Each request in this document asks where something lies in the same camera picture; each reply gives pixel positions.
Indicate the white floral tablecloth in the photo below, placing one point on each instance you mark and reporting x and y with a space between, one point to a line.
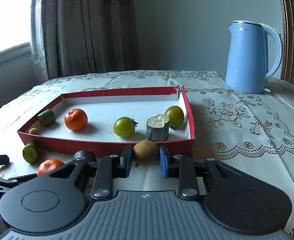
253 133

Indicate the green cucumber piece outside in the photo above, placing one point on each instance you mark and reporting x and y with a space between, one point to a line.
30 153

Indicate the dark sugarcane piece in box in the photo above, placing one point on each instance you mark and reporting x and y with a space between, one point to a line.
157 128

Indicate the brown patterned curtain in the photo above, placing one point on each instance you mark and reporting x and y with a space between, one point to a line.
74 37

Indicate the smaller orange tangerine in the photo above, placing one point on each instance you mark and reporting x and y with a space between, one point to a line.
75 119

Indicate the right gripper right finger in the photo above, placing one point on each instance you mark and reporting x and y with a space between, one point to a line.
180 167

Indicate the large orange tangerine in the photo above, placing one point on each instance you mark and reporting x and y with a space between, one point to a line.
49 165

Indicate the light blue electric kettle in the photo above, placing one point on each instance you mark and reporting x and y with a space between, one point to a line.
247 65

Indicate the green cucumber piece in box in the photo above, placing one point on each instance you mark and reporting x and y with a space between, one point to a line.
47 117

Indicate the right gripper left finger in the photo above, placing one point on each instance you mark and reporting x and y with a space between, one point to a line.
111 167

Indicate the red shallow cardboard box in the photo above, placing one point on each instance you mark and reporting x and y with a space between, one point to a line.
103 108

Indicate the green tomato front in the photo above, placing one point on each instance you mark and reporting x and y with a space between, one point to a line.
125 127

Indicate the green tomato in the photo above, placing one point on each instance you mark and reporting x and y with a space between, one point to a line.
125 127
175 115

